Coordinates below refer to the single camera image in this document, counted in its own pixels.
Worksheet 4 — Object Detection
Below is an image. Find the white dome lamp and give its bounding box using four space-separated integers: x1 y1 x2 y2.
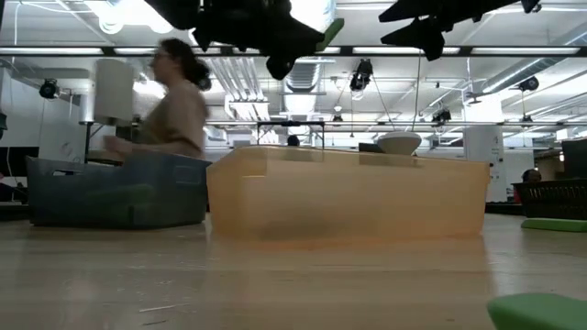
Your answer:
376 131 423 157

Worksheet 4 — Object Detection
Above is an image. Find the dark desk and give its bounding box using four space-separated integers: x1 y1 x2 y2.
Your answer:
0 201 28 221

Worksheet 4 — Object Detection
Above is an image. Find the green Ticonderoga eraser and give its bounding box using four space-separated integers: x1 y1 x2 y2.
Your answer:
520 217 587 234

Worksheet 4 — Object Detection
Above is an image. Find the long ceiling light bar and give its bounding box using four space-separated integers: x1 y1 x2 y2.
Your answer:
0 44 587 59

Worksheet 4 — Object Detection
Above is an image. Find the orange translucent plastic bin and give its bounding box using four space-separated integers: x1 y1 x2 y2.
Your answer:
205 145 491 242

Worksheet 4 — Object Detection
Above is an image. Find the black monitor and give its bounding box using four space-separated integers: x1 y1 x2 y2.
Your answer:
561 138 587 180
0 146 40 178

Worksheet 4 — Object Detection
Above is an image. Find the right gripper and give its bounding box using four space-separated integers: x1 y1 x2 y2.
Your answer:
378 0 542 62

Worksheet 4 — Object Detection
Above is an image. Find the black mesh basket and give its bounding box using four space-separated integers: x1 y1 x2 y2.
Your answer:
512 178 587 221

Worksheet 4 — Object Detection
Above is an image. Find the green marker bottom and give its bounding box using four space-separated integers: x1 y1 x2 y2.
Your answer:
486 292 587 330

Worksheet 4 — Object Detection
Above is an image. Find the white rectangular panel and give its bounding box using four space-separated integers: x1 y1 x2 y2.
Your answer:
94 58 135 127

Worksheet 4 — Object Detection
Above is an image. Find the long metal rail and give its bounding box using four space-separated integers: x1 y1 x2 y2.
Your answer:
78 118 587 128

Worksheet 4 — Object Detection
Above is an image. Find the slanted silver duct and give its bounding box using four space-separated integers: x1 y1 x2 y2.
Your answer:
479 22 587 95

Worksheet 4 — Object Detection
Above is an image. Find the dark grey plastic bin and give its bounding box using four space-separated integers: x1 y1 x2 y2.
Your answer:
26 153 212 230

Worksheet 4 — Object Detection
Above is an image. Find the black ceiling-mounted camera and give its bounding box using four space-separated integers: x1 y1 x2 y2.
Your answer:
39 78 60 100
349 58 374 93
430 107 453 125
517 75 541 93

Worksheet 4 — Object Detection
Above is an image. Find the green marker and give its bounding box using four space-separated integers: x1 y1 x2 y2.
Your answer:
486 292 587 330
316 17 345 52

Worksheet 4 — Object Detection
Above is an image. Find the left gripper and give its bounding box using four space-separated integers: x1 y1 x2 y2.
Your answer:
192 0 326 82

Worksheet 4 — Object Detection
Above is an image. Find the silver round ventilation duct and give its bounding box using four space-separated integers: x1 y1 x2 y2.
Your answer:
274 0 338 95

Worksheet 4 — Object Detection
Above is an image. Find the black metal frame stand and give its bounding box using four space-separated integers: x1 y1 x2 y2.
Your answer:
255 120 327 150

